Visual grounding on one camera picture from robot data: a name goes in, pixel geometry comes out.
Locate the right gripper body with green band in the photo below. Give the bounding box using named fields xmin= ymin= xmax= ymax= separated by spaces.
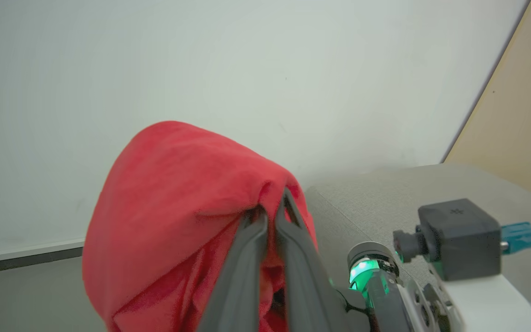
xmin=347 ymin=241 xmax=467 ymax=332

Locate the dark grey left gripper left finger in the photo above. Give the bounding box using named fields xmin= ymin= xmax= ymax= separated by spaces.
xmin=196 ymin=208 xmax=269 ymax=332

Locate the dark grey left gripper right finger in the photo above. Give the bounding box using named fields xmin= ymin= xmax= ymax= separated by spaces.
xmin=274 ymin=188 xmax=347 ymax=332

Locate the red garment with white stripes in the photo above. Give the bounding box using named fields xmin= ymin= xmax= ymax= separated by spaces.
xmin=82 ymin=121 xmax=318 ymax=332

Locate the grey fabric sofa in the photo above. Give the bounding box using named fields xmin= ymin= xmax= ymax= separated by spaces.
xmin=304 ymin=164 xmax=531 ymax=332

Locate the white and black baseboard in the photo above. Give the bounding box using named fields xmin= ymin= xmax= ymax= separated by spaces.
xmin=0 ymin=238 xmax=85 ymax=277

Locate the dark grey wrist camera box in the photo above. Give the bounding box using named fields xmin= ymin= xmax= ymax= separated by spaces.
xmin=393 ymin=198 xmax=502 ymax=282

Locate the teal camera cable connector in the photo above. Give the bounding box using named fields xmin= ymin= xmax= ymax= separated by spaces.
xmin=500 ymin=220 xmax=531 ymax=255

